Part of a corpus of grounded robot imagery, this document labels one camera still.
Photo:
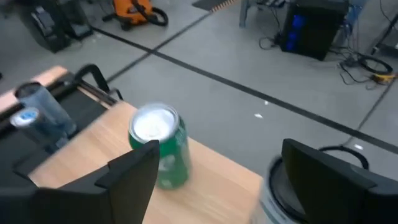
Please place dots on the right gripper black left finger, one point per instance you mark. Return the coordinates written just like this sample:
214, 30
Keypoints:
130, 186

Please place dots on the black computer tower blue light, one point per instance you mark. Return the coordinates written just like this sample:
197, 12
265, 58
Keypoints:
311, 31

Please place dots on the black yellow-striped floor mat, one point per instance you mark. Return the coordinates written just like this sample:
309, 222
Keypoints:
211, 3

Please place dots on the tall grey beverage can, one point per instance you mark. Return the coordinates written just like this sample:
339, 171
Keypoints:
46, 105
270, 199

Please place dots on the black floor equipment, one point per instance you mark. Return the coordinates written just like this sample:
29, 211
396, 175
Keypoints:
49, 28

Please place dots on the wooden shelf with black legs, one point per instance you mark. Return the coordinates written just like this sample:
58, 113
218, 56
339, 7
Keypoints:
93, 149

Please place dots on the grey metal table leg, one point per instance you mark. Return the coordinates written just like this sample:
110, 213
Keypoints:
244, 12

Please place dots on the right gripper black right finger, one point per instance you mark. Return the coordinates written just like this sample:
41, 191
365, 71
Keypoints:
329, 186

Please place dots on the green Sprite can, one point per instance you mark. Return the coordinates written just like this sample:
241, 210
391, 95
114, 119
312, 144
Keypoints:
174, 155

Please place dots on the short black frame strut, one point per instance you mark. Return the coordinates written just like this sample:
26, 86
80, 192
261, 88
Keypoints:
93, 70

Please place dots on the orange shop vacuum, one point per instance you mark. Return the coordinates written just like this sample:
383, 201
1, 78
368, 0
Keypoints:
127, 11

